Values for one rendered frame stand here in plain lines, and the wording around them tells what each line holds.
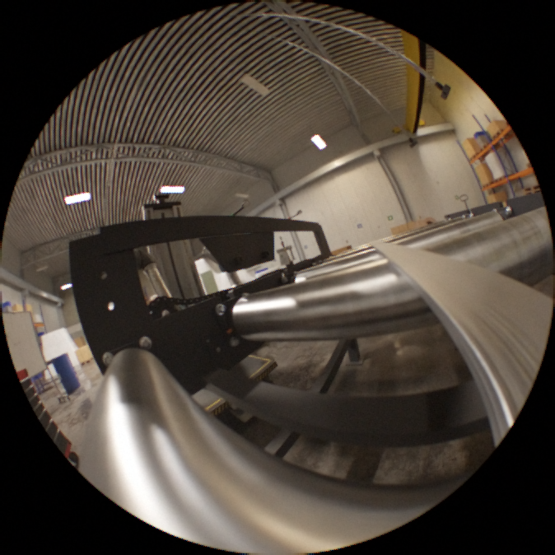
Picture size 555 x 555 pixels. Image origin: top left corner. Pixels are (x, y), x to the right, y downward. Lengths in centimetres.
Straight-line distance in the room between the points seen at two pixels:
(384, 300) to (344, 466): 89
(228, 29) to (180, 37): 146
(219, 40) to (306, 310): 765
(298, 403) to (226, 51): 789
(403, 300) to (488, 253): 14
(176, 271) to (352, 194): 1046
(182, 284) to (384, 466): 165
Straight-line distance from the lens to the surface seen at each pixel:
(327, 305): 23
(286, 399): 25
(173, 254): 135
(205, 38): 750
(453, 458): 105
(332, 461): 102
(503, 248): 28
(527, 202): 67
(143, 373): 17
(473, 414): 21
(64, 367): 542
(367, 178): 1112
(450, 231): 56
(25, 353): 470
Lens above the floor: 95
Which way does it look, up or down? 3 degrees down
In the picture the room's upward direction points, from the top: 19 degrees counter-clockwise
